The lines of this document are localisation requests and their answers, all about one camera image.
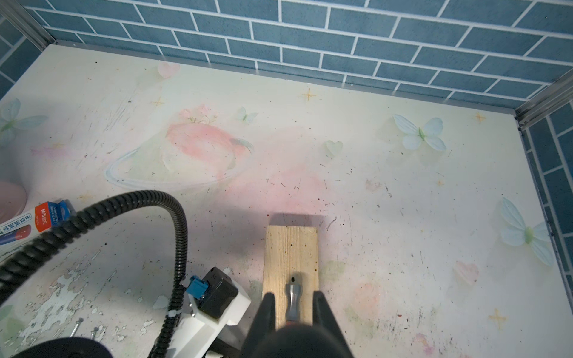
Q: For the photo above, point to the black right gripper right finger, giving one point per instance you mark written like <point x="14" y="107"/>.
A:
<point x="323" y="317"/>

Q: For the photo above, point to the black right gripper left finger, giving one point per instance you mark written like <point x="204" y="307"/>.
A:
<point x="263" y="325"/>

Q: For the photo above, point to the red-handled claw hammer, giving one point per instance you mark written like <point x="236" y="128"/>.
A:
<point x="293" y="295"/>

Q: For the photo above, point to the wooden block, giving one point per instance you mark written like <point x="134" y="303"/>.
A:
<point x="291" y="256"/>

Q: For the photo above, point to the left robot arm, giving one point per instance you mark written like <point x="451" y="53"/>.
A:
<point x="70" y="347"/>

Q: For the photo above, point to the loose steel nail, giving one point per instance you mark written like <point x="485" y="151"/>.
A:
<point x="76" y="327"/>

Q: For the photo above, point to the red blue white box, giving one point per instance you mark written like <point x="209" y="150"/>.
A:
<point x="19" y="231"/>

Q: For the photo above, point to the pink pencil cup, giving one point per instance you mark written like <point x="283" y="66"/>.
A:
<point x="13" y="198"/>

